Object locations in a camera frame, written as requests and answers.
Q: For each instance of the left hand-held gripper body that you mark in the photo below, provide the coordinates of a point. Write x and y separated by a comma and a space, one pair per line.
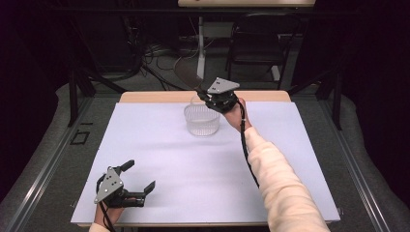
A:
111, 188

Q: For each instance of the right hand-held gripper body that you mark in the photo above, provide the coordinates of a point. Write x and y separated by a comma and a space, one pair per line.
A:
222, 95

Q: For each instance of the white plastic slotted basket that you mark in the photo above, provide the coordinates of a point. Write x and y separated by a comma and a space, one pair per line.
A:
202, 121

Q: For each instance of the person's right hand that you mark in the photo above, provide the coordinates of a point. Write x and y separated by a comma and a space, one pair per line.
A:
237, 116

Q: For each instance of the person's left hand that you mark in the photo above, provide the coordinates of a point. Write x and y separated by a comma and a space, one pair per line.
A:
109, 215

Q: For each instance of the white table cover sheet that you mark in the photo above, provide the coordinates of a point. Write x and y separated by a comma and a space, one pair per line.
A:
193, 167

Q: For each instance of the white table leg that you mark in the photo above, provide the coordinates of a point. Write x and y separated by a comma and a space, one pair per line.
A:
201, 48

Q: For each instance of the black chair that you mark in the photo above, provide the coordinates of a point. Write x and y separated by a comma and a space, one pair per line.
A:
261, 42

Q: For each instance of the light wooden background table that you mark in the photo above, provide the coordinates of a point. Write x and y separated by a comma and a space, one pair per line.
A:
245, 3

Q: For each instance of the aluminium floor rail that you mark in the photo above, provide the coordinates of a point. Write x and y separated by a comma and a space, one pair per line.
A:
357, 174
42, 170

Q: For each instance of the black metal frame stand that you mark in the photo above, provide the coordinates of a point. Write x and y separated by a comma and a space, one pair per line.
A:
328, 90
80, 87

